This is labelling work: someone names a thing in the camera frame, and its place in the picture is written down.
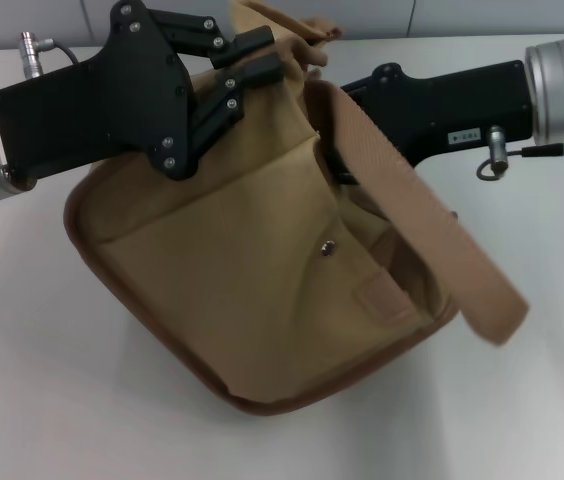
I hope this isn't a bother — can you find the khaki canvas food bag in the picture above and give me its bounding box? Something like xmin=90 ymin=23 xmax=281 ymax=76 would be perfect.
xmin=63 ymin=0 xmax=531 ymax=416

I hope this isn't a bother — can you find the arm connector with cable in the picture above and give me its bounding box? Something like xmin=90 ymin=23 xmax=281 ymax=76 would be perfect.
xmin=19 ymin=31 xmax=81 ymax=81
xmin=476 ymin=124 xmax=564 ymax=182

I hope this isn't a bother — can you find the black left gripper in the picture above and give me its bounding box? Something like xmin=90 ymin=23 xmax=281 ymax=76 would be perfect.
xmin=0 ymin=0 xmax=284 ymax=182

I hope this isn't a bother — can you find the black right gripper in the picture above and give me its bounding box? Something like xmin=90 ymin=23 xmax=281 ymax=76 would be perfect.
xmin=329 ymin=60 xmax=534 ymax=185

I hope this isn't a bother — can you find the left arm connector with cable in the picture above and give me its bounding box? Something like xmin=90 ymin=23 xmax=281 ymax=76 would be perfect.
xmin=19 ymin=31 xmax=81 ymax=81

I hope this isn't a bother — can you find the right arm connector with cable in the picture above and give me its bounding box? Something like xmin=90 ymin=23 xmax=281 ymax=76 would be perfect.
xmin=476 ymin=124 xmax=564 ymax=182

